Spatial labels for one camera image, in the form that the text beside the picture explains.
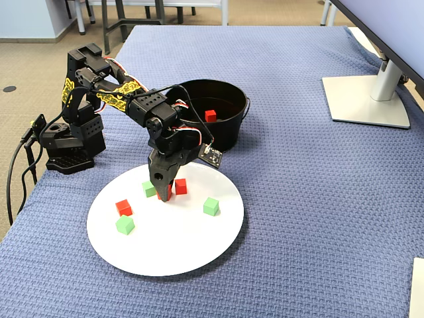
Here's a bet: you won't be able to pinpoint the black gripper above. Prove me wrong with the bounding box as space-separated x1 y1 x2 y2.
147 127 203 202

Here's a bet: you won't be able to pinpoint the white round plate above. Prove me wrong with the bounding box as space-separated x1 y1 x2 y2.
86 160 245 278

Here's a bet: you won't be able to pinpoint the green cube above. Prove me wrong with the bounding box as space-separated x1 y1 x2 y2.
202 197 219 217
115 215 136 236
141 180 158 199

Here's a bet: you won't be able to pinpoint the black metal bucket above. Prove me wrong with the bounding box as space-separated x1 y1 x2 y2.
164 78 251 156

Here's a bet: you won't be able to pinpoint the blue woven table cloth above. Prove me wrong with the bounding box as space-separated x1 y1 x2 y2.
0 25 424 318

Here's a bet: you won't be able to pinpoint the dark chair legs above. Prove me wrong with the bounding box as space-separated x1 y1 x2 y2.
144 5 197 25

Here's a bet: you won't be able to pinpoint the white table leg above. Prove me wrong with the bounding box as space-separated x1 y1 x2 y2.
220 0 230 27

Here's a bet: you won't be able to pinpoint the white furniture leg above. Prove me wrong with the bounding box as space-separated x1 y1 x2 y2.
75 0 87 36

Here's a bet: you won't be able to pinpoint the silver monitor stand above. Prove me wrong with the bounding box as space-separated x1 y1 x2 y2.
321 49 411 129

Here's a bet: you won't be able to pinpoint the white furniture legs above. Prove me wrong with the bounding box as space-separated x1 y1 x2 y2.
319 0 338 27

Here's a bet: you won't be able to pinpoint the monitor screen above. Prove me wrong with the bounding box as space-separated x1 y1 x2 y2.
330 0 424 82

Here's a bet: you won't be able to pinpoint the white sheet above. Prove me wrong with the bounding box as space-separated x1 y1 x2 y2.
409 257 424 318

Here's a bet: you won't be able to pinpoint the black camera circuit board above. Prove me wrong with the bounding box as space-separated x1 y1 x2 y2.
198 144 225 170

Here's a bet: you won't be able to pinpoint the red white servo wire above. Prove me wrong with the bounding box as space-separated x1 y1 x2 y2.
101 56 150 93
170 99 215 148

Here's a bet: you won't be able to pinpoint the thin black camera cable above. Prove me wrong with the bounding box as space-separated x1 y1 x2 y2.
127 84 215 146

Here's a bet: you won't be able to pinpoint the black cable with plug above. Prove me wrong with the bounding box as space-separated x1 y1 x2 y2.
25 142 39 186

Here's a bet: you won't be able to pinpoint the grey metal table frame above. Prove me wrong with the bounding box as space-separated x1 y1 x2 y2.
101 0 166 56

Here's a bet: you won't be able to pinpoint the thick black cable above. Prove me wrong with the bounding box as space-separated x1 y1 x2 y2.
5 132 44 226

